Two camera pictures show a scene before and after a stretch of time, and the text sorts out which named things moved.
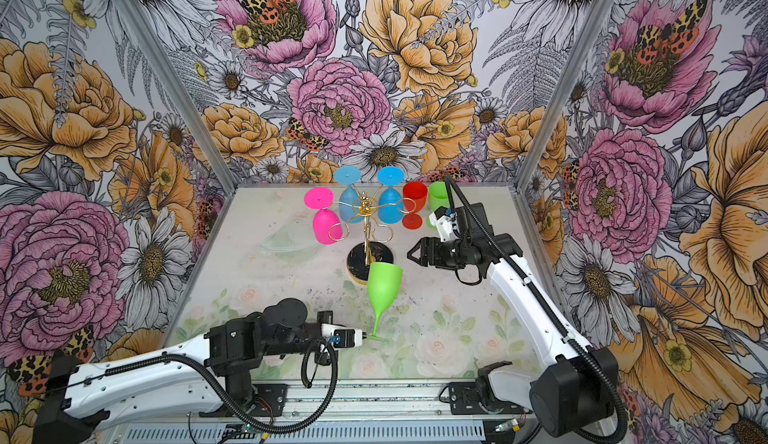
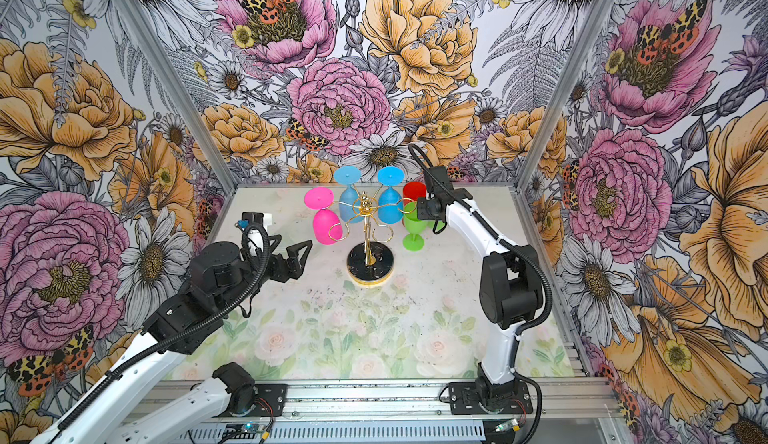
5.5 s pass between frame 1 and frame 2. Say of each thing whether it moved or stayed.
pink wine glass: stayed
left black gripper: moved
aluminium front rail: stayed
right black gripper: moved
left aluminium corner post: stayed
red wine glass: stayed
